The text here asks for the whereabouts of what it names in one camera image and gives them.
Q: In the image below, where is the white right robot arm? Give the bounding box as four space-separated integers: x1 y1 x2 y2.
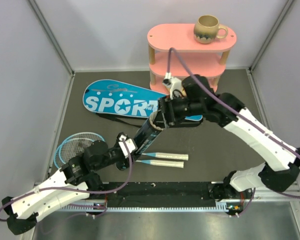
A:
150 72 300 199

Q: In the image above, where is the blue badminton racket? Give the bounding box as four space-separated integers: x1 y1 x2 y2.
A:
56 132 189 164
53 143 187 169

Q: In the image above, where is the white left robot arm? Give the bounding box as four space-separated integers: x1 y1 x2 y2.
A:
1 133 144 236

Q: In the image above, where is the black shuttlecock tube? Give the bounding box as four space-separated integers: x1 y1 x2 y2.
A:
131 113 165 163

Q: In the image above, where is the grey slotted cable duct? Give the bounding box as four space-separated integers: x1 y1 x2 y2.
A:
39 201 243 213

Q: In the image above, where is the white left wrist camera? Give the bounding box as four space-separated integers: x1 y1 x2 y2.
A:
117 133 137 158

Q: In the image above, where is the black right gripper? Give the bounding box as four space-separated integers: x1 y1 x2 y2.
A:
150 93 204 130

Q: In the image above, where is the round painted beige coaster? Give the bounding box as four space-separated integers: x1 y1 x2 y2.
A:
165 76 199 98

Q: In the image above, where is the blue sport racket bag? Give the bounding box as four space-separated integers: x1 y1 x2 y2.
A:
82 79 204 123

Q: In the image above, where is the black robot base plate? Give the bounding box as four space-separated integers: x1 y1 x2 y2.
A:
106 182 225 208

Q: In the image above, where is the beige ceramic mug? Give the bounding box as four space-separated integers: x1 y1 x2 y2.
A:
193 15 228 44

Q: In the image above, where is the pink three-tier shelf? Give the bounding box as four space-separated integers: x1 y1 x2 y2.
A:
147 23 237 94

